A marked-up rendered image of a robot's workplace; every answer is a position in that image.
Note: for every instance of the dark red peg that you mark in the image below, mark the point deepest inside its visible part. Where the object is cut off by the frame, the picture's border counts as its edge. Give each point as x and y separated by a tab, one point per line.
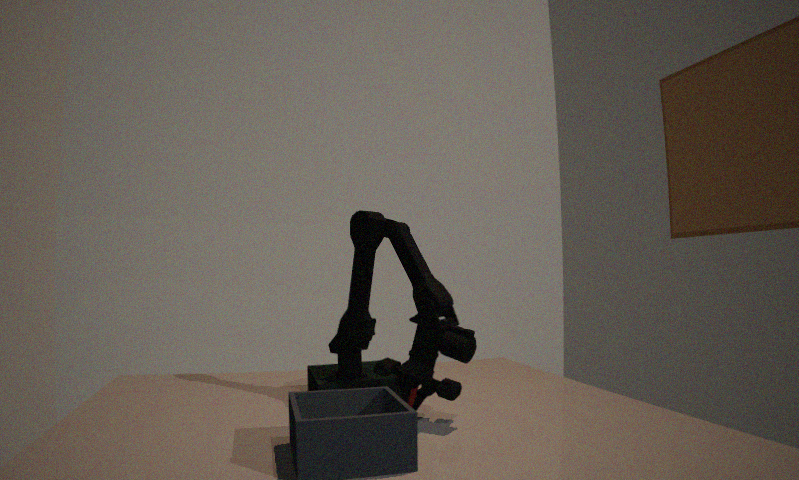
412	397

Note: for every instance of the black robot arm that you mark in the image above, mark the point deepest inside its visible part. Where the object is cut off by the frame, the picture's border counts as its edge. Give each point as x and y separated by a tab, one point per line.
432	300

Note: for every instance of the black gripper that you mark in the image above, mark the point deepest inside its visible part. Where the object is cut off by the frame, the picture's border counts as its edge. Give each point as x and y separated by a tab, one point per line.
446	388

